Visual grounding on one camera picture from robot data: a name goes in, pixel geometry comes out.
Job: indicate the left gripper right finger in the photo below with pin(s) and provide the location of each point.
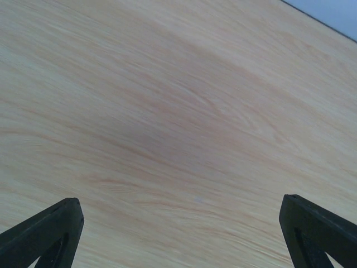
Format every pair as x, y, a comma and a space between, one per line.
313, 234

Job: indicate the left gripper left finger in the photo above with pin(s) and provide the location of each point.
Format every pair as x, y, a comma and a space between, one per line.
48, 239

